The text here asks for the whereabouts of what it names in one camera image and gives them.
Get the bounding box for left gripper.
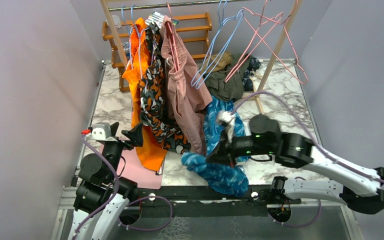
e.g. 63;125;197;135
102;121;144;182

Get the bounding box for camouflage patterned shorts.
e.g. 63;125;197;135
139;23;191;154

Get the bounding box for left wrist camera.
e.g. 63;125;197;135
90;122;112;141

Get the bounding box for pink shorts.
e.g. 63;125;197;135
160;15;212;155

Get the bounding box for wooden shelf unit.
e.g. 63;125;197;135
101;12;213;92

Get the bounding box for blue lidded jar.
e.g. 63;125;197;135
122;41;131;60

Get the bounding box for marker pen pack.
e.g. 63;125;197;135
144;11;165;28

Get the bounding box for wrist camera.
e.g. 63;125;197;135
215;111;236;143
90;122;112;141

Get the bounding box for dark navy patterned garment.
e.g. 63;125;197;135
242;55;261;92

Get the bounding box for tan garment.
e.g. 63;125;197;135
199;51;233;75

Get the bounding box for olive green garment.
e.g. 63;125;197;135
204;53;250;102

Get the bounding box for wooden clothes rack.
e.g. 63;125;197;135
100;0;302;113

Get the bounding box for hanger holding pink shorts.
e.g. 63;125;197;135
165;2;180;72

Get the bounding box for blue patterned shorts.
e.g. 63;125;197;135
180;96;249;197

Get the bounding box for pink mat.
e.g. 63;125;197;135
116;149;163;190

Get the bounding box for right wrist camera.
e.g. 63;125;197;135
215;111;236;143

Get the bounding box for blue wire hanger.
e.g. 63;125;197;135
190;0;245;90

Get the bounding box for orange shorts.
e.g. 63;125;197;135
122;17;168;172

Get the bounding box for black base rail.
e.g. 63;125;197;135
122;184;301;218

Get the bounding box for clear plastic cup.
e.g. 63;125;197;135
111;15;123;32

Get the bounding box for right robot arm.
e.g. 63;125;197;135
206;112;384;215

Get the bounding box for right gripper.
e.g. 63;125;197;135
205;128;274;168

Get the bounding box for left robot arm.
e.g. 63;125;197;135
69;122;144;240

